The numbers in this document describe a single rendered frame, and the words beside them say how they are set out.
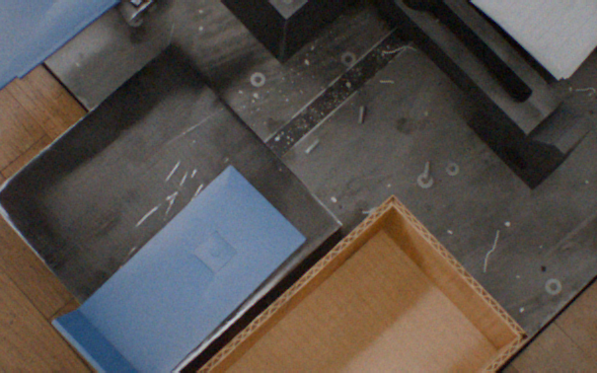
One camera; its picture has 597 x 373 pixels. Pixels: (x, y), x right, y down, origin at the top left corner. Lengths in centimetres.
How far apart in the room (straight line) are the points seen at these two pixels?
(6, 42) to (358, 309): 28
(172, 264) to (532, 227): 24
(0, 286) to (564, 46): 40
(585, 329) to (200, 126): 29
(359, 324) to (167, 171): 16
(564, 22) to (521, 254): 16
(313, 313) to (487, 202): 14
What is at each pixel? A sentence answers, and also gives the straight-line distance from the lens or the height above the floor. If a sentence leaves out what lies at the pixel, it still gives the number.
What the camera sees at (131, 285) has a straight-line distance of 83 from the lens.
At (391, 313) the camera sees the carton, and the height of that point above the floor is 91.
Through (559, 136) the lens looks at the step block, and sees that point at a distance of 81.
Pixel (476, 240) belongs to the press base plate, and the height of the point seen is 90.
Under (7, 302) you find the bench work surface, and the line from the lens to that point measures 86.
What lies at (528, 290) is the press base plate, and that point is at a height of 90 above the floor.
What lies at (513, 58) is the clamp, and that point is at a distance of 83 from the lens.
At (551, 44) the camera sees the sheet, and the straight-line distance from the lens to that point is 87.
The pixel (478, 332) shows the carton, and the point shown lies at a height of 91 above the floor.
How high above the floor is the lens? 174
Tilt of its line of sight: 75 degrees down
